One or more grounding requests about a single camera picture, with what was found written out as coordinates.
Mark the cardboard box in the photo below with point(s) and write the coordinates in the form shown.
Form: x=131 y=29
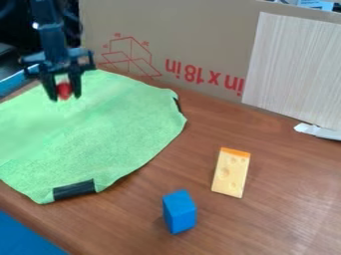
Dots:
x=186 y=43

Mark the red toy figure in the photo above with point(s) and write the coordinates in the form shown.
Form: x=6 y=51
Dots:
x=64 y=90

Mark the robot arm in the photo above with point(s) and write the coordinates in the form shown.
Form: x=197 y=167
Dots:
x=48 y=23

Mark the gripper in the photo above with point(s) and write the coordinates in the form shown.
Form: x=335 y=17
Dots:
x=60 y=62

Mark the blue block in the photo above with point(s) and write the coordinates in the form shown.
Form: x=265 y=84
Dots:
x=179 y=211

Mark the white paper scrap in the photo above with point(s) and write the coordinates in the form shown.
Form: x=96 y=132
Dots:
x=317 y=130

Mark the green cloth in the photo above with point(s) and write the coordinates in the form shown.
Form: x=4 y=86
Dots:
x=88 y=132

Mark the white board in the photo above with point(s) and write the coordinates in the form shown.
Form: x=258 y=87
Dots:
x=295 y=69

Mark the yellow toy cheese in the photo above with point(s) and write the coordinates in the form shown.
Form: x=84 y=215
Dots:
x=231 y=172

